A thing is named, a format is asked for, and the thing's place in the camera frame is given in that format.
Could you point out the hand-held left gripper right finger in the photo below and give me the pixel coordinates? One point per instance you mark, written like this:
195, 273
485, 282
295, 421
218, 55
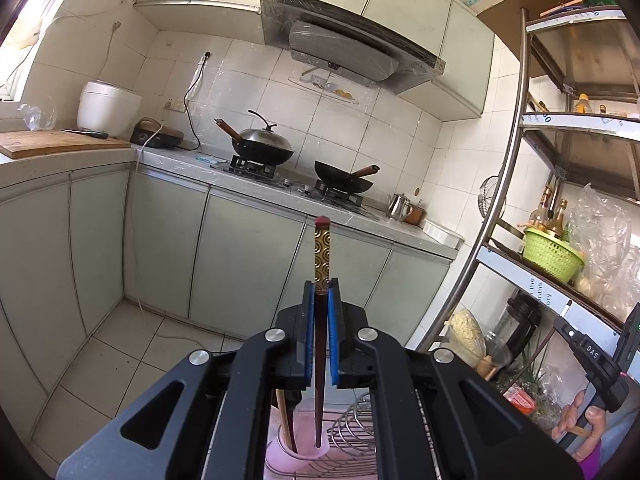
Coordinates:
332, 330

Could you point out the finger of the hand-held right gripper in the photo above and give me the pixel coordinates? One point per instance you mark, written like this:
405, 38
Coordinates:
597, 365

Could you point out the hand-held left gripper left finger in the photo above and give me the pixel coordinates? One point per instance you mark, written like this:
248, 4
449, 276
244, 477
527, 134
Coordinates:
307, 330

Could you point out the gold patterned brown chopstick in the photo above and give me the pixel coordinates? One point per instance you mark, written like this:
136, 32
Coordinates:
322, 250

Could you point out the plain brown chopstick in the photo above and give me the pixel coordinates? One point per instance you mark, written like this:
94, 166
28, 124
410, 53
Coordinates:
286, 420

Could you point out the pink plastic cup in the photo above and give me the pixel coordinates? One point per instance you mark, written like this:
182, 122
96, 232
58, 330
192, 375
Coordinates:
306, 430

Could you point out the person's right hand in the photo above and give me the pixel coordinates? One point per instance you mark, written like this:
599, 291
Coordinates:
592, 430

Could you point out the orange packet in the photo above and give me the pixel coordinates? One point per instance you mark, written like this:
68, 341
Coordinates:
520, 400

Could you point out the black blender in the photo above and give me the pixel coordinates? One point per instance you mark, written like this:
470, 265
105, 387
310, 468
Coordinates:
520, 320

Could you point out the grey lower kitchen cabinets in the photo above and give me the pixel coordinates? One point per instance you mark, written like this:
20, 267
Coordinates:
250, 250

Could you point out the clear plastic bag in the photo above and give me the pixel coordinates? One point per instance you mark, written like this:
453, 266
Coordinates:
602, 240

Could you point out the green plastic basket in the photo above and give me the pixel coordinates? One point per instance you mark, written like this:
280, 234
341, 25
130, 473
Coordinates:
550, 257

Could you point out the gas stove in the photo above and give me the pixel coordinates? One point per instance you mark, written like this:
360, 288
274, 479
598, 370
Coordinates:
345, 202

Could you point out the bag of dried noodles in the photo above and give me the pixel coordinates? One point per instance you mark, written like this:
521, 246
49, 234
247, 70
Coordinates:
467, 337

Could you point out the steel kettle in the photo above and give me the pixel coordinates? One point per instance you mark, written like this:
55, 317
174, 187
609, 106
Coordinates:
397, 207

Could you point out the brown mug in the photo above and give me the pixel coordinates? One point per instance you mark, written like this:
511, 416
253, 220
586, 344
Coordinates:
414, 216

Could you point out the amber glass bottle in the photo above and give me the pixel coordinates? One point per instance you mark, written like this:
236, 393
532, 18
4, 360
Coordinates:
560, 220
540, 212

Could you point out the white rectangular container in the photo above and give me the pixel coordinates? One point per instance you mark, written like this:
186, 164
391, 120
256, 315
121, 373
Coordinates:
440, 232

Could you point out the black open wok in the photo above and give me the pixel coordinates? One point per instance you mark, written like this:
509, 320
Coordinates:
340, 182

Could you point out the metal shelf rack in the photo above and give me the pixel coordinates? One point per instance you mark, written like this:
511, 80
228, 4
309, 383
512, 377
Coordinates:
505, 210

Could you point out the black wok with lid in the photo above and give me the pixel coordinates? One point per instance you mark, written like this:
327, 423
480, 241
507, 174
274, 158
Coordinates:
262, 155

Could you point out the steel wok lid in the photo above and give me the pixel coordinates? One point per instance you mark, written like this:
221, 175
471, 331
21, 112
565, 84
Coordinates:
265, 137

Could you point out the metal mesh strainer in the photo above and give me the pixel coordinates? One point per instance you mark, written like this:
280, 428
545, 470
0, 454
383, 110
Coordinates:
489, 197

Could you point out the black countertop appliance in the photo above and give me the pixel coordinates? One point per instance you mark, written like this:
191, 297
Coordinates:
157, 137

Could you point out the grey range hood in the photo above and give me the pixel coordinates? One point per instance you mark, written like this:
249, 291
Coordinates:
345, 50

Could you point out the white rice cooker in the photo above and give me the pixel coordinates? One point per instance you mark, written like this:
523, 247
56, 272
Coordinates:
107, 110

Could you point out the wooden cutting board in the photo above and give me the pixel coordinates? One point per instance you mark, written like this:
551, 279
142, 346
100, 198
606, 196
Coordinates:
55, 142

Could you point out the small crumpled plastic bag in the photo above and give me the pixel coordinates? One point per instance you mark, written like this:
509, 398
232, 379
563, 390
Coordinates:
35, 117

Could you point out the white wall outlet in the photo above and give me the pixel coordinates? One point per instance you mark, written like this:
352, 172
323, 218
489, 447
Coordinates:
173, 105

